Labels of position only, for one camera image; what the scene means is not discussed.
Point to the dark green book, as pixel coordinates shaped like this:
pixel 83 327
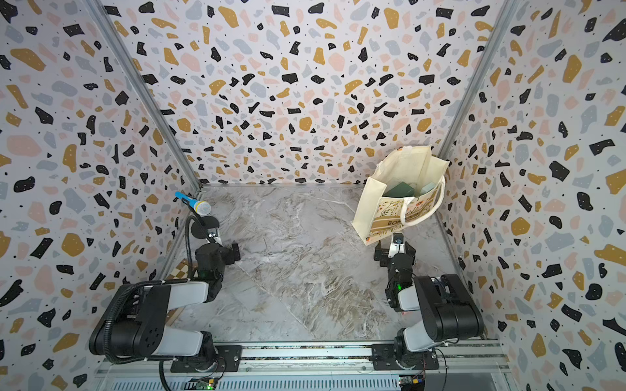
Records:
pixel 401 190

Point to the cream floral canvas bag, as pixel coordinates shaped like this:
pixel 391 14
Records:
pixel 378 217

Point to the light mint pencil case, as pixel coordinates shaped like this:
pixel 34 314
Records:
pixel 427 188

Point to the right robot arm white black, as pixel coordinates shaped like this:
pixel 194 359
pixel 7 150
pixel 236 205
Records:
pixel 447 310

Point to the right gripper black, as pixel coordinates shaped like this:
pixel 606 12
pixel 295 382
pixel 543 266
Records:
pixel 395 249

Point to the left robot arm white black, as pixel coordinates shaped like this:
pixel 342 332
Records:
pixel 134 326

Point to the wooden chessboard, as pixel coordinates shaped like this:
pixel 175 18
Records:
pixel 183 270

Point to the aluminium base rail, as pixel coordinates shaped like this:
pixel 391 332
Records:
pixel 328 365

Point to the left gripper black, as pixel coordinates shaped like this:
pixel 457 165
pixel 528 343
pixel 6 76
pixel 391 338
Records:
pixel 204 228

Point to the blue toy microphone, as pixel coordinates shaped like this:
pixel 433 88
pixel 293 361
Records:
pixel 201 207

